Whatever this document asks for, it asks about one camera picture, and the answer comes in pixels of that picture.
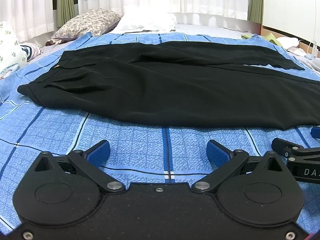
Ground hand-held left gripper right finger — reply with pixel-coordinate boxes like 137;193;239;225
191;140;288;194

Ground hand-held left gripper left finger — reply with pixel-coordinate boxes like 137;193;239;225
34;140;125;193

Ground black pants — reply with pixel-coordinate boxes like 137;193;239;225
17;41;320;130

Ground blue plaid blanket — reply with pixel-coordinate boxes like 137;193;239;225
0;31;320;233

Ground white cloth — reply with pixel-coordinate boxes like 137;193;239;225
275;37;320;71

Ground green cloth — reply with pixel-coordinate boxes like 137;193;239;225
241;32;283;47

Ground striped cloth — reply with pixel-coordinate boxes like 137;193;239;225
20;42;43;62

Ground floral pillow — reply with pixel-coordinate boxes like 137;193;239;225
44;8;122;46

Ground white printed cushion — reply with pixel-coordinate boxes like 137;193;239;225
0;21;28;81

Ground white pillow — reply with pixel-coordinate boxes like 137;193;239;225
106;12;177;33

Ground green curtain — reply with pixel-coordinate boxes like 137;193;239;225
55;0;79;28
247;0;265;25

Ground white cable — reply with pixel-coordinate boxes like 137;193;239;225
297;39;320;64

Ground wooden bed frame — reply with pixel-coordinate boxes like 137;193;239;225
260;24;320;46

